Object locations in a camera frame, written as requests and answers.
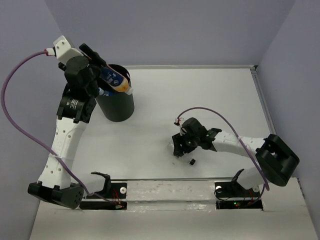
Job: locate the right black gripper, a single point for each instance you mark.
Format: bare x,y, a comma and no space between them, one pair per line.
178,139

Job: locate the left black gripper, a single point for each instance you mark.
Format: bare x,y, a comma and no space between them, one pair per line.
97,61

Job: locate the clear bottle black label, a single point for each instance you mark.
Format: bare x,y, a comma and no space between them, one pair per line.
186,159

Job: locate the orange bottle blue label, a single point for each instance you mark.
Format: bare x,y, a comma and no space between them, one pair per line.
119,82

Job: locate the blue label water bottle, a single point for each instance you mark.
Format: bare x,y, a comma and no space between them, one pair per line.
105,93

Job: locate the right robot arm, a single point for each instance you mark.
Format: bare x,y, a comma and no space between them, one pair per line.
273,161

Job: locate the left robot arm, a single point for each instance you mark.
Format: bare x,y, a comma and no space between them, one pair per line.
57,184

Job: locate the black cylindrical bin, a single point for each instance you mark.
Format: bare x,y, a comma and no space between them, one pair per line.
116,108

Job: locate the clear tape strip front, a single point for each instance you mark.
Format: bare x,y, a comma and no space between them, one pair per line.
170,195

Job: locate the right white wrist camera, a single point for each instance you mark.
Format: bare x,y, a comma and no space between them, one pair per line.
179,123

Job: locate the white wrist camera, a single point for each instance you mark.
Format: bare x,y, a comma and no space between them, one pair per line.
179,123
63,50

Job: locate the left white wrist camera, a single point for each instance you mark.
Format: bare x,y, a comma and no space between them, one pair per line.
63,50

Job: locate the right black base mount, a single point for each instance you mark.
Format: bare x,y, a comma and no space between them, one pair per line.
230,195

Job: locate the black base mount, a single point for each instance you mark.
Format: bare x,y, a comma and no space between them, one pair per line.
230,195
116,199

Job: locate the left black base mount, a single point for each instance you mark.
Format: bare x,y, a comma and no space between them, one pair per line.
116,199

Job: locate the aluminium rail right edge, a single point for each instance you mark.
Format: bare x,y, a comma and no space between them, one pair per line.
263,101

